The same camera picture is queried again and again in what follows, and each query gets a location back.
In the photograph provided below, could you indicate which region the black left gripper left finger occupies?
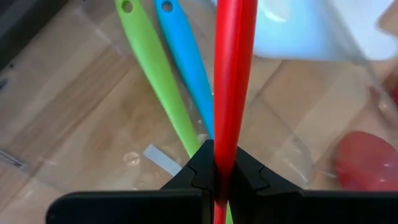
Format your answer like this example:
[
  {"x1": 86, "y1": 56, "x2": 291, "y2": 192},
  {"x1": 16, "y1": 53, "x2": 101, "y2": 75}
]
[{"x1": 46, "y1": 139, "x2": 216, "y2": 224}]

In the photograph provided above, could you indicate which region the red spoon with metal stem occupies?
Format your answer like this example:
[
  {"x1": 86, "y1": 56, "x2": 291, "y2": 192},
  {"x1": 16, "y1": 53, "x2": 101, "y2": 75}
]
[{"x1": 334, "y1": 130, "x2": 398, "y2": 192}]

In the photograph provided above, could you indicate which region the white plastic tray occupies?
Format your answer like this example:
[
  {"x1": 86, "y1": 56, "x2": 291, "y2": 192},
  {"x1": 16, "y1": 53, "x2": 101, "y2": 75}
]
[{"x1": 214, "y1": 0, "x2": 398, "y2": 62}]

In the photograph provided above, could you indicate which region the green silicone spatula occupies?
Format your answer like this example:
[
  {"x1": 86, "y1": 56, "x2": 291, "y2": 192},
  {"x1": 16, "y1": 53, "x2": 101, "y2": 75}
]
[{"x1": 114, "y1": 0, "x2": 234, "y2": 224}]

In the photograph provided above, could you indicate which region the clear plastic bin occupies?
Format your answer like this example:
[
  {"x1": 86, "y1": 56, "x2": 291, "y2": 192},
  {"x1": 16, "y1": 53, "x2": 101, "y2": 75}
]
[{"x1": 0, "y1": 0, "x2": 398, "y2": 206}]

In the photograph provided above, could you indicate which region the blue silicone spatula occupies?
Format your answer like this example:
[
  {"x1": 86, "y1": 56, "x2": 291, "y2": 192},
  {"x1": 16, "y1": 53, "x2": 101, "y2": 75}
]
[{"x1": 154, "y1": 0, "x2": 215, "y2": 139}]

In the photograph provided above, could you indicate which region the red silicone spatula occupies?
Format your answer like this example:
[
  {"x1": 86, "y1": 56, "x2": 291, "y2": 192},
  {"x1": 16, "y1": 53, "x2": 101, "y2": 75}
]
[{"x1": 213, "y1": 0, "x2": 259, "y2": 224}]

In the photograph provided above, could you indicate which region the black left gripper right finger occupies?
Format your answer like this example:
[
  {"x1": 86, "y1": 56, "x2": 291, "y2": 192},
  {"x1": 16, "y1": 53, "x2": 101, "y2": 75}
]
[{"x1": 228, "y1": 146, "x2": 398, "y2": 224}]

